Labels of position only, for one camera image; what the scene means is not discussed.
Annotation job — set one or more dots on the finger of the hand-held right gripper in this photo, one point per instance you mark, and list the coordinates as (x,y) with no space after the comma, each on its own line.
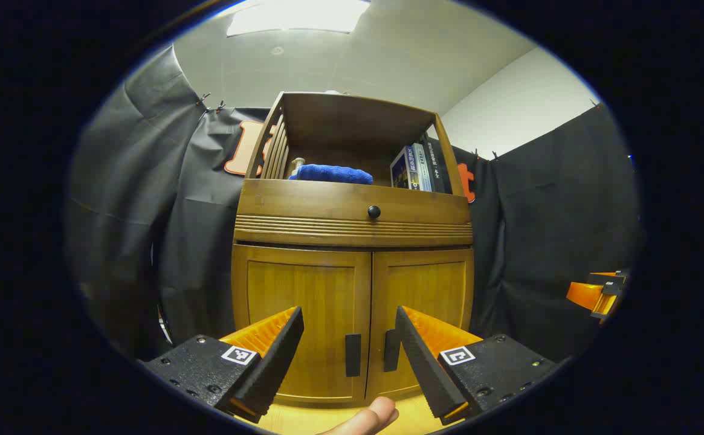
(584,294)

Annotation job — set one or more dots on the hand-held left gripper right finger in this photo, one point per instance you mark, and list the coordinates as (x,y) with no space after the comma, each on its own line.
(424,362)

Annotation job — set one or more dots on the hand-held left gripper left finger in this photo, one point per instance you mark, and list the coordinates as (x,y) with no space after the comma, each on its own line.
(279,356)

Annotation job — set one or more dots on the wooden shoe cabinet door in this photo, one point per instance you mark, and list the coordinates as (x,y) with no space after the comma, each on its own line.
(424,284)
(291,302)

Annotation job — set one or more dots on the wooden double-door shoe cabinet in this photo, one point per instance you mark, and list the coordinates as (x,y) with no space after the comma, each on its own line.
(352,121)

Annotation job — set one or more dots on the black backdrop cloth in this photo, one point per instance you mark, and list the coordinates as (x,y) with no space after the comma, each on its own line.
(539,211)

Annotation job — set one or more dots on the wooden drawer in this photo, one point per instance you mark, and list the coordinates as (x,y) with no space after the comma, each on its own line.
(303,202)

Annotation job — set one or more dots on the black drawer knob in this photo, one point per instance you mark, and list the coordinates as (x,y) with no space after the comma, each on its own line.
(374,212)

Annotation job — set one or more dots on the small pale bottle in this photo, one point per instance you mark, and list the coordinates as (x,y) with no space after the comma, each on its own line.
(298,168)

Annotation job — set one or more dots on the blue towel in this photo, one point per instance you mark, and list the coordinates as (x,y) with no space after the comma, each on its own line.
(333,174)

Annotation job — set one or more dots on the blue cover book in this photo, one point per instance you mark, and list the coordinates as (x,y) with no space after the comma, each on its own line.
(401,172)

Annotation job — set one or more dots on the grey spine book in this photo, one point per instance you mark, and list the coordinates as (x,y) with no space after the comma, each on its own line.
(423,169)

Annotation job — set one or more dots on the ceiling light panel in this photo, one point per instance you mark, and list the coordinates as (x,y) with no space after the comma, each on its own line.
(297,17)

